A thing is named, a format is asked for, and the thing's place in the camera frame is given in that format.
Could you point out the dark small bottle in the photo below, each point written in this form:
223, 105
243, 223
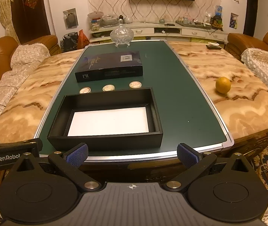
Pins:
121, 17

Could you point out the lidded glass candy bowl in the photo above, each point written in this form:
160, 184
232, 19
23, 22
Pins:
121, 35

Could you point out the gold curtain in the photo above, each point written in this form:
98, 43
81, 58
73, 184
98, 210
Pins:
5, 9

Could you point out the orange fruit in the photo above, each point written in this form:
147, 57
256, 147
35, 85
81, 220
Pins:
223, 85

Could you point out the white television cabinet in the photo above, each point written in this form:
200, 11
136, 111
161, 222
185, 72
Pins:
143, 30

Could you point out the dark blue wall picture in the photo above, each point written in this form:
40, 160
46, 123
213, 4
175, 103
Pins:
234, 20

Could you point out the white tissue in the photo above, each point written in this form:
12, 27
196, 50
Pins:
212, 43

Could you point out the wall picture of vase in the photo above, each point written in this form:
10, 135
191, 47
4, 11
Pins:
70, 18

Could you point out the dark wooden door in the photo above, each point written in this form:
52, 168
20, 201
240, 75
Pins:
37, 21

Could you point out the black gift box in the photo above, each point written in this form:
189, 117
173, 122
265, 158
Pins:
101, 143

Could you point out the white paper sheet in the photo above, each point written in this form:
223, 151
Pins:
108, 121

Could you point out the green board with metal frame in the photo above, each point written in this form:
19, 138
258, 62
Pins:
171, 87

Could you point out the glass storage jar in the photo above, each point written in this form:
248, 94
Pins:
95, 20

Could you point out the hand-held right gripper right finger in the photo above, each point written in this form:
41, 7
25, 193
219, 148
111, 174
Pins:
188, 156

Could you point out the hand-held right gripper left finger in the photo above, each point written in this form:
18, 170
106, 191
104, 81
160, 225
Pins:
78, 155

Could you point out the red hanging ornament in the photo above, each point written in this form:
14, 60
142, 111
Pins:
32, 1

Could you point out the black remote control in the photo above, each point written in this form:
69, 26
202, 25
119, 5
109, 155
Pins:
214, 47

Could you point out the orange plastic bag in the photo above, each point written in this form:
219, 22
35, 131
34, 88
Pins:
83, 40

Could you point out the marble desktop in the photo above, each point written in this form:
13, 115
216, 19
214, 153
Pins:
230, 113

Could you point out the tea tray with tea set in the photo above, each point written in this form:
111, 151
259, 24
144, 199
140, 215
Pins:
192, 23

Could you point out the dark blue glossy book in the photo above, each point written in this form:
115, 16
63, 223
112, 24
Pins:
105, 62

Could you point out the black bag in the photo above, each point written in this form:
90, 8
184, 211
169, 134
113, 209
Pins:
69, 42

